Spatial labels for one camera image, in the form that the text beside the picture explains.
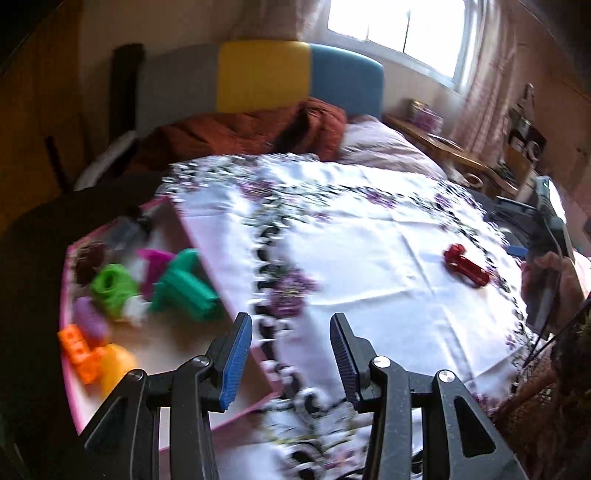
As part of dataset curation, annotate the black toy piece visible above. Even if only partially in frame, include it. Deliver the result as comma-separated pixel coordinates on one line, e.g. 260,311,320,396
108,215,153,250

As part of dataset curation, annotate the wooden wardrobe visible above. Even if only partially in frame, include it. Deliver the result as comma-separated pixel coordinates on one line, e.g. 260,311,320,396
0,0,93,232

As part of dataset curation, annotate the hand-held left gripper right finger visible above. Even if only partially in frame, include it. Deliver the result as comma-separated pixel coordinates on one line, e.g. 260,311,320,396
329,312,529,480

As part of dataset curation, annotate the wooden bedside desk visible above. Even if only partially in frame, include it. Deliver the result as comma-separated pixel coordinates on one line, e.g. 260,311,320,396
383,113,522,199

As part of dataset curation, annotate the black rolled mat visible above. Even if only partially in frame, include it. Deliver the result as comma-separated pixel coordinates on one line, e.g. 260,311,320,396
111,43,146,144

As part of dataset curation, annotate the person's right hand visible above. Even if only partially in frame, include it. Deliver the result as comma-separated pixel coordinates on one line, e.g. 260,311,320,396
521,251,589,333

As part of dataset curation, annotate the green toy spool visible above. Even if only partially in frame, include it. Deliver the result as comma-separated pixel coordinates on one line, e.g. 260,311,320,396
150,248,225,323

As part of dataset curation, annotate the red toy piece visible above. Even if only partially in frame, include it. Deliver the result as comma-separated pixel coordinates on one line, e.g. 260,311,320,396
443,242,491,289

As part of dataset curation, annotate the window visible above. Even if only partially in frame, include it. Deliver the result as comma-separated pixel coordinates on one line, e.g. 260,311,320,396
325,0,476,90

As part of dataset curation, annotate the magenta toy spool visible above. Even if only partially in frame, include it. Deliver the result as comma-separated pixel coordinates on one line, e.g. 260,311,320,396
137,248,176,301

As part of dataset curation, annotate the pale pink duvet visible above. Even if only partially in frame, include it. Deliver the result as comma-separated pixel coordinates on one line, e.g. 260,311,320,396
339,115,448,181

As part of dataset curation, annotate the lime green toy ring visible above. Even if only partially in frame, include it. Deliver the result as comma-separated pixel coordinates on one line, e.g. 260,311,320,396
90,264,139,319

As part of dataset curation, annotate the pink shallow box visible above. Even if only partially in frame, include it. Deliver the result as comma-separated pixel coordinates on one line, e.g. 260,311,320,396
58,196,282,450

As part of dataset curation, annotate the white toy piece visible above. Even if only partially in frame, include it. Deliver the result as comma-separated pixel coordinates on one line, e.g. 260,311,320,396
124,298,151,326

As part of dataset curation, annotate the rust brown quilt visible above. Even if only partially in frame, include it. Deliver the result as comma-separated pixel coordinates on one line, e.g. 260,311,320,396
124,97,348,174

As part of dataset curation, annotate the white floral tablecloth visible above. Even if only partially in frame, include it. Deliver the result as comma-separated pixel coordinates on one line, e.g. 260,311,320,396
157,152,550,480

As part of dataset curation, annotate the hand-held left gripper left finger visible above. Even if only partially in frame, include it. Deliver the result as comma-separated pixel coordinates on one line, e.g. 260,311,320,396
84,312,254,480

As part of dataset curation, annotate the grey yellow blue headboard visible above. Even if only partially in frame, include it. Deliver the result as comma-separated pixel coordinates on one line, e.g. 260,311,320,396
136,41,386,134

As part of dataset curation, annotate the pale patterned curtain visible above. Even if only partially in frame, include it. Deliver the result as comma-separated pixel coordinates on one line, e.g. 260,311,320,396
457,0,522,153
231,0,333,44

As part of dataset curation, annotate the black electronic device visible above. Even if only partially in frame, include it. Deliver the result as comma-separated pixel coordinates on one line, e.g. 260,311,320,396
507,106,548,162

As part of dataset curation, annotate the yellow toy piece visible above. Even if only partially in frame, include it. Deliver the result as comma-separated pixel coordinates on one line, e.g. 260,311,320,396
99,344,139,400

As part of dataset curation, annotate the orange toy block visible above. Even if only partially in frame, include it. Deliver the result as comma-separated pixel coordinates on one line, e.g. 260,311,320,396
58,324,109,386

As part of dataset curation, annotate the purple toy piece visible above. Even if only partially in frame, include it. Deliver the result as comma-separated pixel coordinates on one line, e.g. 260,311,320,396
71,296,112,347

